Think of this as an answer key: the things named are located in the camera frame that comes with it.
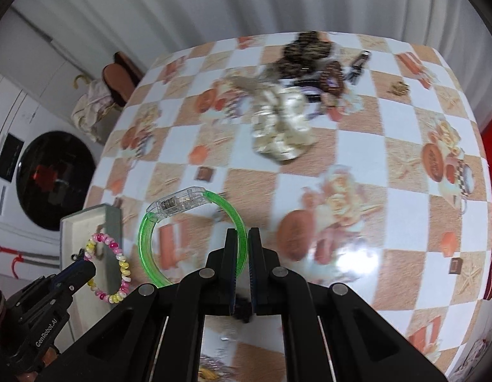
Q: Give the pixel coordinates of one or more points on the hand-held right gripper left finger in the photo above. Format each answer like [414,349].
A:
[230,262]

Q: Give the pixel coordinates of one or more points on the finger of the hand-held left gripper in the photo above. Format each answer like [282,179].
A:
[77,273]

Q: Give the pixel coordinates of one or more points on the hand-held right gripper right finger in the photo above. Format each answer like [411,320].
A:
[254,262]

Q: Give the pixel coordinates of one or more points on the grey white tray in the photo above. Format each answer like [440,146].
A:
[106,270]

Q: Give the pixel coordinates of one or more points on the green bangle with clear clasp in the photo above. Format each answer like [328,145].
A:
[144,246]

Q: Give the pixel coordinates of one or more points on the person's left hand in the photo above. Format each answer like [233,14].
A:
[26,377]

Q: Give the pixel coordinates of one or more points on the grey pole with red clips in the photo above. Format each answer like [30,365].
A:
[15,255]

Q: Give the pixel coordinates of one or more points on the checkered printed tablecloth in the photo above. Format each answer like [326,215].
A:
[270,191]

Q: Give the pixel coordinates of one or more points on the white washing machine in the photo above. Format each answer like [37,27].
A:
[55,179]

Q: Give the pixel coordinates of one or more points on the cream polka-dot scrunchie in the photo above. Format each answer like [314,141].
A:
[278,127]

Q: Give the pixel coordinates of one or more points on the beige cloth bag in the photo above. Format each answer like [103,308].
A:
[89,107]

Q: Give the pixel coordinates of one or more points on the brown chair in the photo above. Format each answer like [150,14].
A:
[118,79]

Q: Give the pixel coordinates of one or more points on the dark brown hair claw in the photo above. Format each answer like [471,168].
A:
[333,78]

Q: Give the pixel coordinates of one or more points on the leopard print scrunchie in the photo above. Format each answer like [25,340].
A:
[305,49]

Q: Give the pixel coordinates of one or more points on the black hair clip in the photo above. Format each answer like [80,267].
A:
[359,63]

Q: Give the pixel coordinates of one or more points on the gold earring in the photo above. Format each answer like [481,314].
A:
[399,87]

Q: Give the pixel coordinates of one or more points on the white curtain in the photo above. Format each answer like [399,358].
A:
[230,0]

